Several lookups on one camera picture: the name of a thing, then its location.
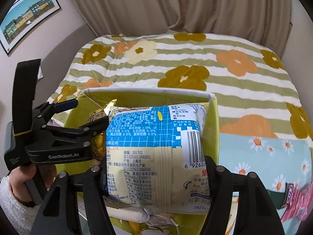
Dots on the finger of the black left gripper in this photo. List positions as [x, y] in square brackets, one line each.
[57, 145]
[44, 112]

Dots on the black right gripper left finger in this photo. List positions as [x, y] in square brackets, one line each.
[73, 204]

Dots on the white translucent bun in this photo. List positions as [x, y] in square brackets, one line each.
[129, 214]

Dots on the blue and cream snack bag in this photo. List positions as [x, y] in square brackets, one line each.
[155, 158]

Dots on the yellow snack bag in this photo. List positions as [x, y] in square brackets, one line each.
[97, 134]

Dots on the person's left hand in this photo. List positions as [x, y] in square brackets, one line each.
[20, 175]

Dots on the dark green snack packet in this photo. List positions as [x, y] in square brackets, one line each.
[278, 199]

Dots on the white fleece sleeve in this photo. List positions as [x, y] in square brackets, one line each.
[20, 216]

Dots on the green cardboard box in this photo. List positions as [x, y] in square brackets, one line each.
[95, 98]

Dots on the brown chocolate bar wrapper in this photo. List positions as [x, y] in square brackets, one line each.
[289, 187]

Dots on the pink snack bag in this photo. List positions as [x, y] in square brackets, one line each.
[299, 204]

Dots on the framed city picture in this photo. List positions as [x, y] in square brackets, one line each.
[22, 17]

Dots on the green striped floral quilt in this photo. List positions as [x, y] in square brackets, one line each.
[254, 91]

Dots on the beige curtain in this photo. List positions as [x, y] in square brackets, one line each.
[266, 22]

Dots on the white paper on wall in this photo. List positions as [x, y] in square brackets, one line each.
[40, 74]

